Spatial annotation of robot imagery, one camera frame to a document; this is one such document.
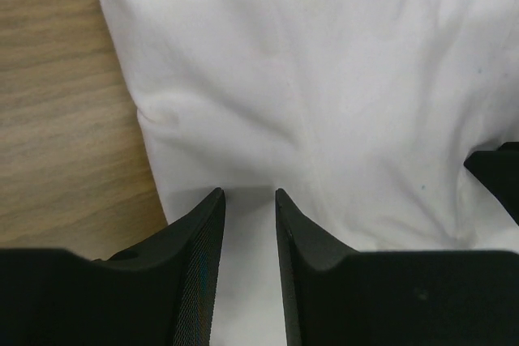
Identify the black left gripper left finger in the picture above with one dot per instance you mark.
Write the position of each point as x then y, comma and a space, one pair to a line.
160, 291

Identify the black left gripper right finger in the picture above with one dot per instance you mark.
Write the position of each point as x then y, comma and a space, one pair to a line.
335, 295

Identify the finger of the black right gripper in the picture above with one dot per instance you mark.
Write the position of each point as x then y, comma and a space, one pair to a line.
498, 171

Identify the white t shirt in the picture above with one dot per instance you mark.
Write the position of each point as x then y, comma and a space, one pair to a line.
362, 110

